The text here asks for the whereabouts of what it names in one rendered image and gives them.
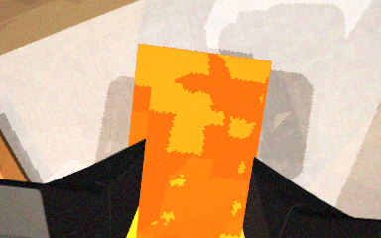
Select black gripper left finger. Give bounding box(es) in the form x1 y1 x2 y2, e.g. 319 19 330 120
0 138 146 238

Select orange hexagonal rod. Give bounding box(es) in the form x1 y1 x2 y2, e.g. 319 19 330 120
0 130 31 181

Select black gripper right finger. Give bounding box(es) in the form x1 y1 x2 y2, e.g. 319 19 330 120
242 157 381 238

